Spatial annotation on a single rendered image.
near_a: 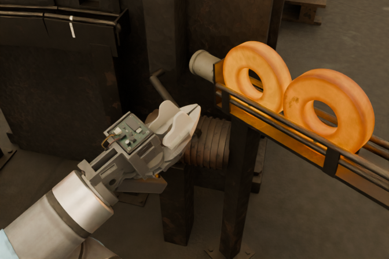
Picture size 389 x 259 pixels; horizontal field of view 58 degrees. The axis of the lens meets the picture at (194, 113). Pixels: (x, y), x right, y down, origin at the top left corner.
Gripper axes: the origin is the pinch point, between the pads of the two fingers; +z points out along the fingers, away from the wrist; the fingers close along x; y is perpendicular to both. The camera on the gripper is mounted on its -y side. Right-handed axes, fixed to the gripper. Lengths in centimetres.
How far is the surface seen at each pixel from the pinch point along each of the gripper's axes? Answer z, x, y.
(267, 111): 11.1, -6.1, -6.3
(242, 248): -3, -1, -73
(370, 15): 180, 59, -133
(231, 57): 14.4, 5.6, -1.9
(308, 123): 13.4, -13.4, -6.3
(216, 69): 11.9, 7.9, -4.4
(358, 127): 14.7, -21.5, -1.3
